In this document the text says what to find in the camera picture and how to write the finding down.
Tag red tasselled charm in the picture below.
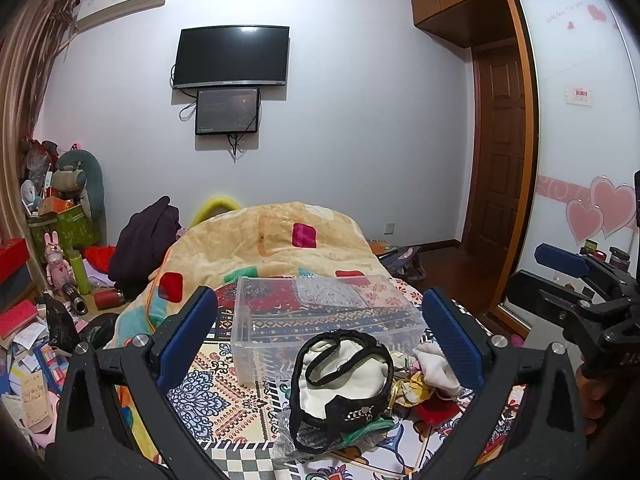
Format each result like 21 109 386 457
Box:
413 394 461 427

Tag white sock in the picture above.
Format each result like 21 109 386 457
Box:
412 341 462 398

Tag yellow floral scrunchie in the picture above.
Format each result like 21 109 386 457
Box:
390 372 435 408

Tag clear plastic storage box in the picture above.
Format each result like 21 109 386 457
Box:
230 275 426 386

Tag green knitted cloth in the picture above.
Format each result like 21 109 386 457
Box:
336 417 395 450

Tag bagged grey steel scourers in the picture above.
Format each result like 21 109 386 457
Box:
271 410 342 463

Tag person's right hand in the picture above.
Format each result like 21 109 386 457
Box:
576 367 610 436

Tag brown wooden door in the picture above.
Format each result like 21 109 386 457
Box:
465 44 525 269

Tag dark bag on floor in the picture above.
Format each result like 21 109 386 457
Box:
380 245 426 283

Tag red cylindrical can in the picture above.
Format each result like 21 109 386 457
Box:
93 288 126 311

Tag pink rabbit doll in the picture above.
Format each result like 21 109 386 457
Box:
43 231 76 292

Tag red heart cushion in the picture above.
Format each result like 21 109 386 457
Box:
84 246 116 274

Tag green bottle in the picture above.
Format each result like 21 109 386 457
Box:
68 249 92 296

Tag white wardrobe sliding door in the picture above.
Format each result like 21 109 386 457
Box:
518 0 639 283

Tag red flat box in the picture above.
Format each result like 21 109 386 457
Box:
0 238 29 283

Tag dark purple jacket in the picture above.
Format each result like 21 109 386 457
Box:
108 196 181 301

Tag green cardboard box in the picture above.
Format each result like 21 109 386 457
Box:
27 205 101 264

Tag beige patchwork fleece blanket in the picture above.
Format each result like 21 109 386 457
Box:
110 203 394 444

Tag yellow round cushion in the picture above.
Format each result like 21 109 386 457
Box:
190 195 242 226

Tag grey green plush toy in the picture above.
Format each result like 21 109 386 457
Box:
51 150 104 221

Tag striped brown curtain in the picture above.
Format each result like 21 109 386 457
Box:
1 0 77 289

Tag small black wall monitor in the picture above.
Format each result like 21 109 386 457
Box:
195 87 260 136

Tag black wall television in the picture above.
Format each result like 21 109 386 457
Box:
172 25 290 90

